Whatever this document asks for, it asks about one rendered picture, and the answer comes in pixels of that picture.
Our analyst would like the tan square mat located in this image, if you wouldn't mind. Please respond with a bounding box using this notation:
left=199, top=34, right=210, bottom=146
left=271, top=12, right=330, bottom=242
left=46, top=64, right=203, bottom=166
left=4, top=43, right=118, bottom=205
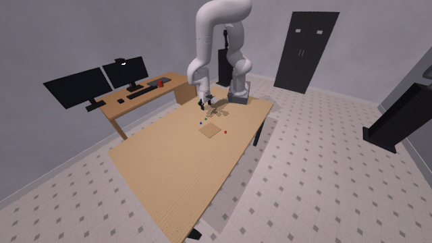
left=199, top=122, right=221, bottom=138

